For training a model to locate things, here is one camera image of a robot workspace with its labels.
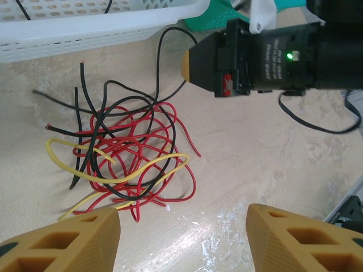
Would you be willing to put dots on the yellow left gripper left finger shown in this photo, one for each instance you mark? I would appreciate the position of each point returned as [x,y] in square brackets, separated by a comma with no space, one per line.
[71,249]

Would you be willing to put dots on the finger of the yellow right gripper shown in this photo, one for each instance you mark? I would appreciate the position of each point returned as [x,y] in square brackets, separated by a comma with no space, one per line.
[204,62]

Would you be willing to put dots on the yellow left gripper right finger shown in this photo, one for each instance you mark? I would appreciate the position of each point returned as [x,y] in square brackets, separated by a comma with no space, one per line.
[297,249]

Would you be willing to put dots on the teal plastic basket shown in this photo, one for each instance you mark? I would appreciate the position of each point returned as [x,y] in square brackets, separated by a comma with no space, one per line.
[210,17]

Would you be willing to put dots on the white plastic basket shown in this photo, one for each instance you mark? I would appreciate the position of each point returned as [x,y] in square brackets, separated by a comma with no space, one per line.
[85,34]

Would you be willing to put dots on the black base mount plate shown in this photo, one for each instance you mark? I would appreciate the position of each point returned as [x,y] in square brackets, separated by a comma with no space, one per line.
[351,212]

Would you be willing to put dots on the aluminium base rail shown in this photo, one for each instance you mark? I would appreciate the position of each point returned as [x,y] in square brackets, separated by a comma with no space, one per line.
[340,195]

